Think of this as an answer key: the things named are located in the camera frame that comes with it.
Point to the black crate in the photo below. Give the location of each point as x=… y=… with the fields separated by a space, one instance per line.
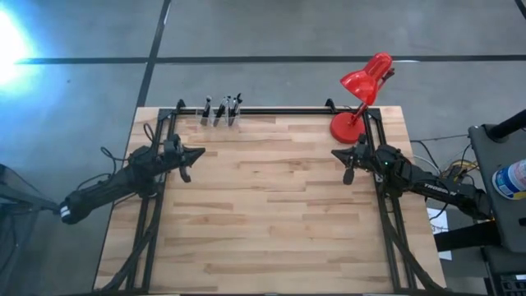
x=509 y=283

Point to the blue white wipes canister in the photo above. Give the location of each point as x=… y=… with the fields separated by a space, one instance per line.
x=511 y=181

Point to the clear acrylic brush organizer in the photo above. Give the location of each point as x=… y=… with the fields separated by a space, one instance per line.
x=197 y=117

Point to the white paper sheet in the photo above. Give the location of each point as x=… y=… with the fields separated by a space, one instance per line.
x=437 y=220

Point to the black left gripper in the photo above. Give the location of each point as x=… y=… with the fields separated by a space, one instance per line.
x=172 y=158

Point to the red desk lamp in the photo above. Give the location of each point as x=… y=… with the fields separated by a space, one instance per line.
x=347 y=127

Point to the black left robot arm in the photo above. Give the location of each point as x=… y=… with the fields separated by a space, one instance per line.
x=107 y=187

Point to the grey cart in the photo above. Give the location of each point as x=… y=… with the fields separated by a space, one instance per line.
x=505 y=222

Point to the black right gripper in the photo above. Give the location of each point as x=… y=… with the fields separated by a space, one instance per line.
x=367 y=158

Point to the black frame corner clamp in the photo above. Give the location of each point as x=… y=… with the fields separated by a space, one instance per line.
x=181 y=104
x=330 y=104

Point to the black metal stand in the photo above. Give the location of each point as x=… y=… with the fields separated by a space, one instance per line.
x=20 y=201

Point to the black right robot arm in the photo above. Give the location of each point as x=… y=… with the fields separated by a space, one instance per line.
x=439 y=187

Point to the black pole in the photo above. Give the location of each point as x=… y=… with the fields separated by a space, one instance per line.
x=509 y=125

